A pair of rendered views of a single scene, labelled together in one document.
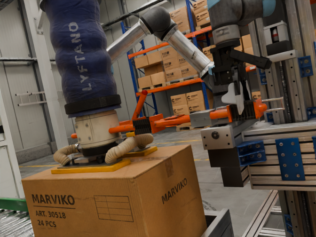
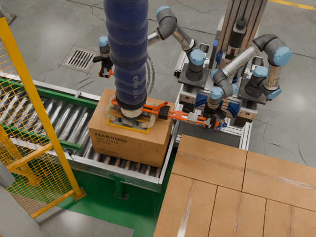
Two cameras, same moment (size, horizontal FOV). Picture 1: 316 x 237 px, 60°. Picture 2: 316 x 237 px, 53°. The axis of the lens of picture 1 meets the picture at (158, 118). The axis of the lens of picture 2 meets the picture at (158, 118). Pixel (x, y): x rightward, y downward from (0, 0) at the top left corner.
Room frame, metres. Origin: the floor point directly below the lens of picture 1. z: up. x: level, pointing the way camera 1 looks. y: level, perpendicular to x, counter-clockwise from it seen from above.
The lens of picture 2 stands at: (-0.29, 0.58, 3.01)
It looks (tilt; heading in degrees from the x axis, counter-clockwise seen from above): 56 degrees down; 339
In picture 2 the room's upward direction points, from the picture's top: 3 degrees clockwise
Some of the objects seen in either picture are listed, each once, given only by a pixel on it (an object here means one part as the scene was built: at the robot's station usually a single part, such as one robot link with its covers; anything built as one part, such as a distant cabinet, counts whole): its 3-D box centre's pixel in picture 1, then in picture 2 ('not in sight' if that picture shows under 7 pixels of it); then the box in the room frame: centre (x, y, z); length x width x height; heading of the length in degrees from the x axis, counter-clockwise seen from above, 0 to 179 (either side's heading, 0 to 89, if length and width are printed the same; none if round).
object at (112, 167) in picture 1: (88, 163); (128, 122); (1.04, 0.30, 0.97); 0.34 x 0.10 x 0.05; 57
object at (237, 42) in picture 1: (228, 64); (210, 109); (0.81, -0.24, 1.22); 0.09 x 0.08 x 0.12; 57
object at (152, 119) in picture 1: (148, 124); (163, 112); (0.98, 0.04, 1.08); 0.10 x 0.08 x 0.06; 147
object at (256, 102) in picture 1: (245, 110); (210, 122); (0.79, -0.25, 1.08); 0.08 x 0.07 x 0.05; 57
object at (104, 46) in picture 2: not in sight; (104, 44); (1.49, 0.34, 1.38); 0.09 x 0.08 x 0.11; 85
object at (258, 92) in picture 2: not in sight; (255, 85); (1.01, -0.74, 1.09); 0.15 x 0.15 x 0.10
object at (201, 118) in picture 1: (203, 118); (192, 118); (0.87, -0.14, 1.07); 0.07 x 0.07 x 0.04; 57
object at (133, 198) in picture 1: (116, 207); (133, 128); (1.12, 0.25, 0.75); 0.60 x 0.40 x 0.40; 58
